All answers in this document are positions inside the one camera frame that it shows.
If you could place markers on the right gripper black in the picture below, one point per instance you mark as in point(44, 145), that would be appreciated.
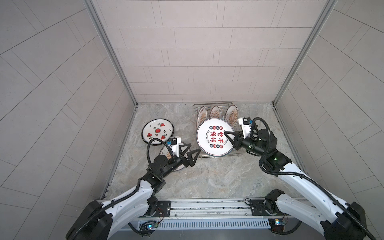
point(240, 141)

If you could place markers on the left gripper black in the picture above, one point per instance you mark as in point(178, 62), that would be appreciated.
point(180, 157)

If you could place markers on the white plate red text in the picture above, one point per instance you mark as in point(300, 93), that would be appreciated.
point(211, 138)

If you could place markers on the white blue-rim watermelon plate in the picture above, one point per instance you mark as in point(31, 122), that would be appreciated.
point(159, 128)

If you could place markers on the white plate orange sunburst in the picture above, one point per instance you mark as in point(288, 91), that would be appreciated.
point(202, 116)

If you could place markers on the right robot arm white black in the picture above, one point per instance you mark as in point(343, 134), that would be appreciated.
point(331, 216)

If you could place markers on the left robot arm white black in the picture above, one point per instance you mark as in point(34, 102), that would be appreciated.
point(99, 221)

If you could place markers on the white plate orange rear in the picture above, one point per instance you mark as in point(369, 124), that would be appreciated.
point(232, 115)

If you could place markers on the left circuit board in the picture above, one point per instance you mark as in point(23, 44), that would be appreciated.
point(149, 226)

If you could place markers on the circuit board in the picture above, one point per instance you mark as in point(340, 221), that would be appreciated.
point(149, 226)
point(277, 225)

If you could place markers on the right circuit board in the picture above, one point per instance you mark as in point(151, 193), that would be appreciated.
point(277, 225)

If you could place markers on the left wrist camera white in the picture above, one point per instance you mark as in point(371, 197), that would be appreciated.
point(174, 143)

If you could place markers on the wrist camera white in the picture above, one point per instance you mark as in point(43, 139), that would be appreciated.
point(245, 124)
point(174, 143)

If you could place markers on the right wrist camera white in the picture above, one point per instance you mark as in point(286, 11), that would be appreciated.
point(245, 124)

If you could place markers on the steel wire dish rack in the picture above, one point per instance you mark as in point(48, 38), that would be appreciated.
point(223, 107)

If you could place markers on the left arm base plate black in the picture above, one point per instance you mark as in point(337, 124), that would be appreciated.
point(158, 209)

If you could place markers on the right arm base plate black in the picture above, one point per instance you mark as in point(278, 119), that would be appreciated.
point(262, 208)

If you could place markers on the aluminium mounting rail frame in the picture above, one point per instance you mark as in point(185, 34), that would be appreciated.
point(230, 214)

